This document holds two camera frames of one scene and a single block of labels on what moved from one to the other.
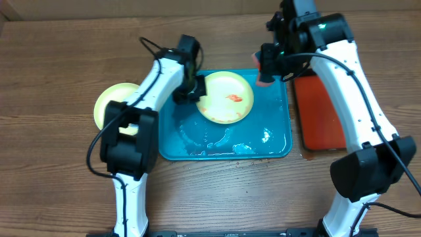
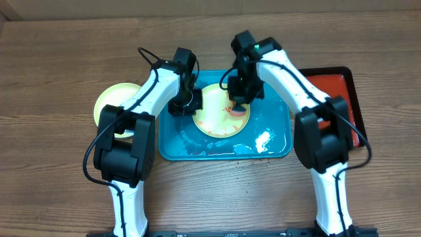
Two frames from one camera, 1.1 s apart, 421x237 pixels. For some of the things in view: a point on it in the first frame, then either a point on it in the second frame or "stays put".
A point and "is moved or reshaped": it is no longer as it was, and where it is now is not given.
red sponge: x=256 y=58 is moved or reshaped
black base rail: x=237 y=233 stays put
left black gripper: x=180 y=97 to x=197 y=105
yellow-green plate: x=229 y=97 is moved or reshaped
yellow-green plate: x=120 y=92 stays put
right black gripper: x=272 y=68 to x=239 y=95
